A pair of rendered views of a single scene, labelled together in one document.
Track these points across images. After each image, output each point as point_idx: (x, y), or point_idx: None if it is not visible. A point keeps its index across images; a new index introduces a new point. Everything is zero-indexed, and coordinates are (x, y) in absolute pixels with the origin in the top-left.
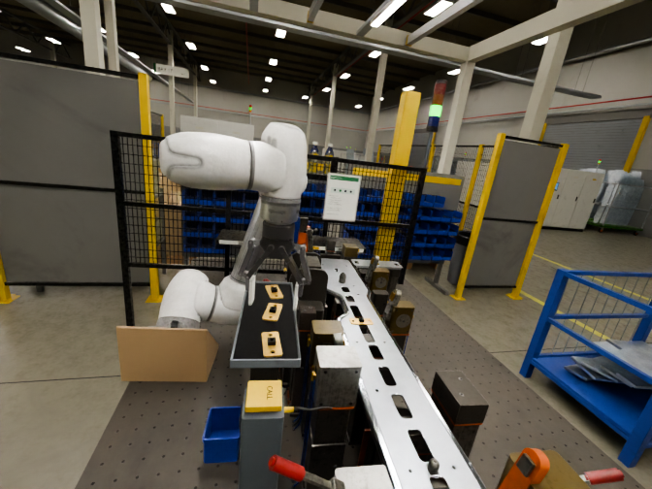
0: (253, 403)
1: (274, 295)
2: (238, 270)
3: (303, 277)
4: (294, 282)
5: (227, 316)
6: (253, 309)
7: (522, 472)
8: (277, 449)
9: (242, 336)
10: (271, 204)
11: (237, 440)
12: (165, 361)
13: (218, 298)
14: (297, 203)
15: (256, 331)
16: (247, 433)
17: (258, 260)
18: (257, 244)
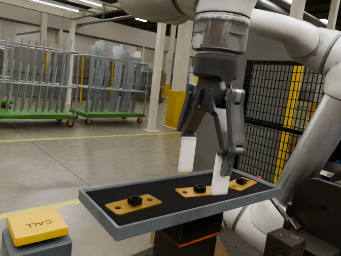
0: (15, 218)
1: (232, 185)
2: (278, 183)
3: (315, 193)
4: (300, 198)
5: (251, 235)
6: (185, 182)
7: None
8: None
9: (130, 187)
10: (195, 23)
11: None
12: None
13: (248, 209)
14: (227, 18)
15: (148, 192)
16: (2, 254)
17: (191, 110)
18: (195, 91)
